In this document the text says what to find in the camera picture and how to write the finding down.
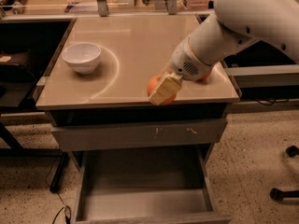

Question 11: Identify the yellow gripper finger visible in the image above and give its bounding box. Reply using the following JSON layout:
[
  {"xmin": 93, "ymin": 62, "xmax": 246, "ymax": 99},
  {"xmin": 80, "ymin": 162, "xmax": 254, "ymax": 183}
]
[{"xmin": 157, "ymin": 72, "xmax": 182, "ymax": 98}]

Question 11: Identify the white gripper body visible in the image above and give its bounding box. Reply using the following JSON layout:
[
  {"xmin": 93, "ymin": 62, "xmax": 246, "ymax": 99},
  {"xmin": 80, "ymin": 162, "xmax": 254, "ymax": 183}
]
[{"xmin": 169, "ymin": 37, "xmax": 214, "ymax": 81}]

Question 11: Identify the orange fruit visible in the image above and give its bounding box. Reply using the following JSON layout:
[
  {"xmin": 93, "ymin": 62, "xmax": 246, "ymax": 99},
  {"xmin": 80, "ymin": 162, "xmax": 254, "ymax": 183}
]
[{"xmin": 147, "ymin": 75, "xmax": 177, "ymax": 105}]

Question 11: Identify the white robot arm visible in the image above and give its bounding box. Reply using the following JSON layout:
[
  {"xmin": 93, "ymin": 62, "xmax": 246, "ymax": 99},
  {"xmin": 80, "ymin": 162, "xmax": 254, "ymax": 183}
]
[{"xmin": 148, "ymin": 0, "xmax": 299, "ymax": 105}]

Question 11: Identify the closed top drawer front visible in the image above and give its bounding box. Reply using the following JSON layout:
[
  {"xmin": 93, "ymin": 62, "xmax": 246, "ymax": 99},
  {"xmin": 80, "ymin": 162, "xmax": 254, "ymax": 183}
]
[{"xmin": 51, "ymin": 119, "xmax": 227, "ymax": 151}]

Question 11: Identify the grey drawer cabinet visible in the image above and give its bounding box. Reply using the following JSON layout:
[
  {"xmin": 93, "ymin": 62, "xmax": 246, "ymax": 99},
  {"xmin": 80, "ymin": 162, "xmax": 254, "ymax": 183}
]
[{"xmin": 36, "ymin": 14, "xmax": 243, "ymax": 224}]

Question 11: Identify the open middle drawer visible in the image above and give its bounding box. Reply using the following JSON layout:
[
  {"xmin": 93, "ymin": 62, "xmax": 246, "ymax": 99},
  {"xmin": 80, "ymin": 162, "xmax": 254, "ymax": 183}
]
[{"xmin": 72, "ymin": 146, "xmax": 232, "ymax": 224}]

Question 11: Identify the red apple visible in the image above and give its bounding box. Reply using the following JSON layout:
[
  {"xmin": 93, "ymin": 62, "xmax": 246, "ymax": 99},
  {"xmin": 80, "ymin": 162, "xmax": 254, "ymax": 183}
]
[{"xmin": 197, "ymin": 71, "xmax": 211, "ymax": 81}]

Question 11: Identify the white ceramic bowl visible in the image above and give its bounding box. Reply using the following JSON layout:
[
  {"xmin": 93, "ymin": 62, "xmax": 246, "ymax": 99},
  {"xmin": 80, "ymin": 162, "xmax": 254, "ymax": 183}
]
[{"xmin": 62, "ymin": 42, "xmax": 102, "ymax": 75}]

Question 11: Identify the black chair leg caster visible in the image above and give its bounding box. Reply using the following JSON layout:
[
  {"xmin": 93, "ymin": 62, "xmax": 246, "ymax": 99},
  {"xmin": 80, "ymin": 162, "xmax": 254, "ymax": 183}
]
[{"xmin": 270, "ymin": 188, "xmax": 299, "ymax": 202}]

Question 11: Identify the black desk leg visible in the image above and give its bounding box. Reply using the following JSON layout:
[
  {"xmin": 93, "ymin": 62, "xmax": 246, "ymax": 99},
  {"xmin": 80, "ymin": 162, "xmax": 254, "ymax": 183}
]
[{"xmin": 50, "ymin": 152, "xmax": 69, "ymax": 193}]

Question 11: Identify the black floor cable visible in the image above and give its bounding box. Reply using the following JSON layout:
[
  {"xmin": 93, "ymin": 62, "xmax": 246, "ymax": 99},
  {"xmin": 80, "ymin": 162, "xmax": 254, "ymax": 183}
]
[{"xmin": 44, "ymin": 159, "xmax": 73, "ymax": 224}]

